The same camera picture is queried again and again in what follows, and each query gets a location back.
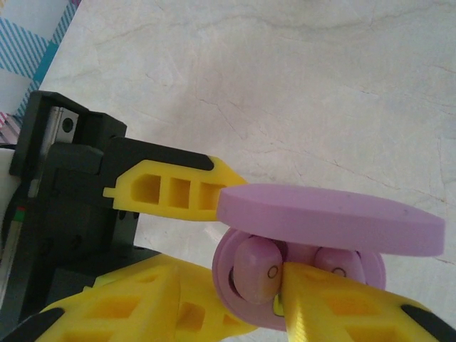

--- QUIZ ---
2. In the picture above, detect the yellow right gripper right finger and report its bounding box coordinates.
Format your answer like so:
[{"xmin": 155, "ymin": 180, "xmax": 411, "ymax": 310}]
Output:
[{"xmin": 282, "ymin": 262, "xmax": 456, "ymax": 342}]

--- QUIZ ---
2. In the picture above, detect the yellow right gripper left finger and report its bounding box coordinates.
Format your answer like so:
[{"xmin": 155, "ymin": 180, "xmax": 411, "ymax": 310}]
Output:
[{"xmin": 0, "ymin": 261, "xmax": 181, "ymax": 342}]

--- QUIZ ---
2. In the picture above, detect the purple wireless earbud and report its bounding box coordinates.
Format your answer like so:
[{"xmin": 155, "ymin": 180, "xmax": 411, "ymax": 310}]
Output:
[
  {"xmin": 313, "ymin": 245, "xmax": 361, "ymax": 279},
  {"xmin": 231, "ymin": 237, "xmax": 284, "ymax": 306}
]

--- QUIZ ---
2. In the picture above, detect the purple earbud charging case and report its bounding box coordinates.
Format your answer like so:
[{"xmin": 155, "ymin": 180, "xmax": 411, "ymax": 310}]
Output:
[{"xmin": 212, "ymin": 183, "xmax": 447, "ymax": 334}]

